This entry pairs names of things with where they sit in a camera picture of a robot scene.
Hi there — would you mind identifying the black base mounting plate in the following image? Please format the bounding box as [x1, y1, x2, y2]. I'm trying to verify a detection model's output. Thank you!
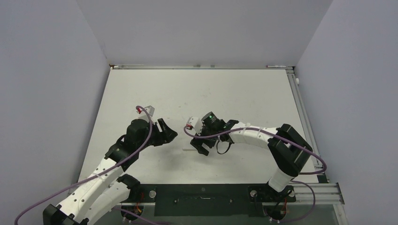
[123, 184, 296, 217]

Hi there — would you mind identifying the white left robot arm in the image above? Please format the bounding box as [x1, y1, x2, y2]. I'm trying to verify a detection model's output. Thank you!
[43, 119, 178, 225]

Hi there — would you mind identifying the aluminium rail back edge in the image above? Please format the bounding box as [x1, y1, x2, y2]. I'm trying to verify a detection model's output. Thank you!
[110, 64, 294, 70]

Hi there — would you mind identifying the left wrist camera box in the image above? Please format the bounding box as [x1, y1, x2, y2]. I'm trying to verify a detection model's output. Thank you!
[136, 105, 155, 116]

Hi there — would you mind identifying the aluminium rail right edge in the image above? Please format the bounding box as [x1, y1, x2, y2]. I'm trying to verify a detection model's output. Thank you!
[286, 68, 324, 174]

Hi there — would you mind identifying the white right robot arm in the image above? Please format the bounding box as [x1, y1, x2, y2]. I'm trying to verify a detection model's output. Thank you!
[184, 112, 313, 201]

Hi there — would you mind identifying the aluminium rail edge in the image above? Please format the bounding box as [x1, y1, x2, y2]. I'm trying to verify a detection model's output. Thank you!
[286, 68, 324, 174]
[110, 64, 294, 70]

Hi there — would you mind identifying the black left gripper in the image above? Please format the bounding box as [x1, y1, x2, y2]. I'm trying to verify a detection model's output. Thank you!
[137, 119, 176, 151]

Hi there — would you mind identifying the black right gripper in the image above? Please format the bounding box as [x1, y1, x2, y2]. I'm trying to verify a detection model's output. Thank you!
[191, 121, 218, 155]

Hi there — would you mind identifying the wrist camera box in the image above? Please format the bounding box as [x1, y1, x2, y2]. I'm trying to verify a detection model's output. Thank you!
[136, 105, 155, 116]
[186, 117, 203, 134]

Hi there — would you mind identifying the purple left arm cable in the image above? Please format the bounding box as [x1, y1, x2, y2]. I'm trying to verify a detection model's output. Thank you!
[14, 105, 153, 225]

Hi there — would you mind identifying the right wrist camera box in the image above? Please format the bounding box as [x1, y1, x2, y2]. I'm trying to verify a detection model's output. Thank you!
[186, 117, 203, 134]

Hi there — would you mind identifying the white remote control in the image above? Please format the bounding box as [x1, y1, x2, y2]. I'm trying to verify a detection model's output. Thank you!
[182, 148, 197, 152]

